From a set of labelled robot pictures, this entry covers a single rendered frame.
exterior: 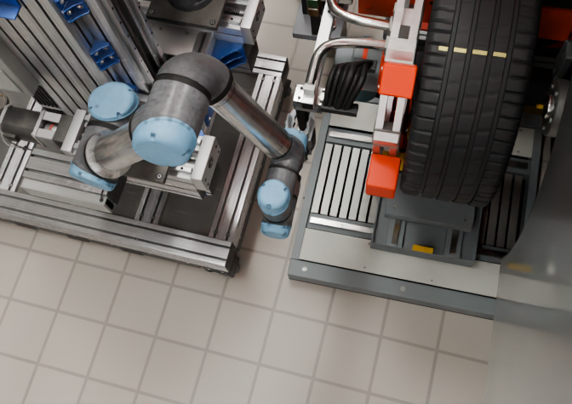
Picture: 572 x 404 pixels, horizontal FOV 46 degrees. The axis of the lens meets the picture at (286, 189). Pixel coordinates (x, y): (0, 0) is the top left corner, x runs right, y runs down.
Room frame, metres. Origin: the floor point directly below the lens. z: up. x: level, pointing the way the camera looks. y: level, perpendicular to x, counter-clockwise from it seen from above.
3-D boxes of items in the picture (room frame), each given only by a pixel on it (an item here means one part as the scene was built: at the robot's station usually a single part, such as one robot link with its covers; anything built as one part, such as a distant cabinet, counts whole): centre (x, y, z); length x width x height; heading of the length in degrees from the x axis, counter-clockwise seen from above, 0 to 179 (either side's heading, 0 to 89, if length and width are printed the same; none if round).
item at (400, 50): (0.88, -0.38, 0.85); 0.54 x 0.07 x 0.54; 154
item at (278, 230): (0.56, 0.03, 0.85); 0.11 x 0.08 x 0.09; 154
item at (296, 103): (0.81, -0.12, 0.93); 0.09 x 0.05 x 0.05; 64
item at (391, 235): (0.76, -0.51, 0.13); 0.50 x 0.36 x 0.10; 154
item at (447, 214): (0.80, -0.53, 0.32); 0.40 x 0.30 x 0.28; 154
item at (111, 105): (0.89, 0.36, 0.98); 0.13 x 0.12 x 0.14; 151
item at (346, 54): (0.91, -0.32, 0.85); 0.21 x 0.14 x 0.14; 64
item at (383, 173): (0.59, -0.25, 0.85); 0.09 x 0.08 x 0.07; 154
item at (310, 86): (0.84, -0.23, 1.03); 0.19 x 0.18 x 0.11; 64
